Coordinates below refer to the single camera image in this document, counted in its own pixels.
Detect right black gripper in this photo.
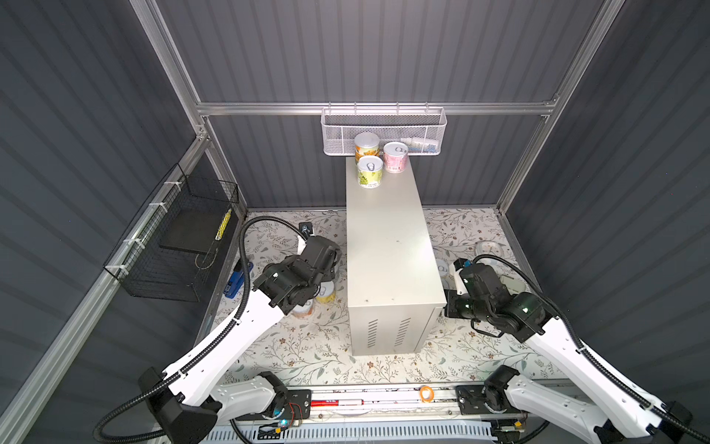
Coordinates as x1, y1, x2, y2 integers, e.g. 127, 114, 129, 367
422, 286, 488, 323

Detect can row front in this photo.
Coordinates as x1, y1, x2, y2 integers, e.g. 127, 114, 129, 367
290, 300, 315, 318

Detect green labelled can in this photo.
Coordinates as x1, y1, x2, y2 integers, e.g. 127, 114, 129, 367
357, 155, 384, 189

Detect yellow orange labelled can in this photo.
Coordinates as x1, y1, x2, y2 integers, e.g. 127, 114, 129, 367
353, 131, 381, 162

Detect pink labelled can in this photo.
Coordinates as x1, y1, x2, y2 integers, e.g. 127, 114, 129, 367
383, 142, 409, 174

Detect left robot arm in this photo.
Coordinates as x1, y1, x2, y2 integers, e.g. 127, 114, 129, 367
92, 216, 342, 443

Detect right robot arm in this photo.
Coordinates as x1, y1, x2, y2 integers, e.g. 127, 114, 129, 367
445, 255, 709, 443

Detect white metal cabinet counter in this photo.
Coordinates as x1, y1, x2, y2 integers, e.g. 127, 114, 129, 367
346, 162, 446, 356

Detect small green white box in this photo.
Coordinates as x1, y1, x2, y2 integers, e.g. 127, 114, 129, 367
500, 275, 528, 294

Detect blue stapler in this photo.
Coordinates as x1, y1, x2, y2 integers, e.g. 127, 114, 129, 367
223, 262, 253, 300

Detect yellow strip in basket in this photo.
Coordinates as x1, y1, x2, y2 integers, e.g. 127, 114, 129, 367
214, 209, 232, 242

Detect red white marker pen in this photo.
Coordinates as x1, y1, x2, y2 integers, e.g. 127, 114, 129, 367
311, 400, 379, 408

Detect tubes in white basket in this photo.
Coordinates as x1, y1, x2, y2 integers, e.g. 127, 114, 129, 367
400, 137, 440, 155

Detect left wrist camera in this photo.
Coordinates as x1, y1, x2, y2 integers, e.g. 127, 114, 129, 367
298, 222, 314, 239

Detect black wire basket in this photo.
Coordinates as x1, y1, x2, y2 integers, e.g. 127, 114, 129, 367
105, 168, 241, 303

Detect white wire mesh basket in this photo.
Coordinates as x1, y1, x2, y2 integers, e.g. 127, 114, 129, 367
320, 105, 447, 157

